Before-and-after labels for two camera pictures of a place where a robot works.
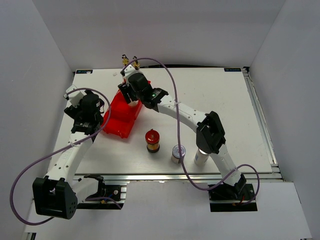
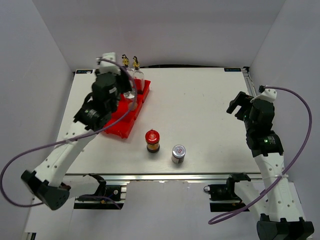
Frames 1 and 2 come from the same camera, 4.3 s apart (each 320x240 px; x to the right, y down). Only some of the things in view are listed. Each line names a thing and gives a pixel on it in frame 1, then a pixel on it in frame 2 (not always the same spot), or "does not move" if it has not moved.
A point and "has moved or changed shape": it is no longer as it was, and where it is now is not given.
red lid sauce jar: x=152 y=137 does not move
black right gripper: x=125 y=89 → x=242 y=100
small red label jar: x=175 y=157 does not move
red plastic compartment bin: x=120 y=117 does not move
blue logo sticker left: x=84 y=71 does not move
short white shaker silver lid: x=200 y=158 has moved or changed shape
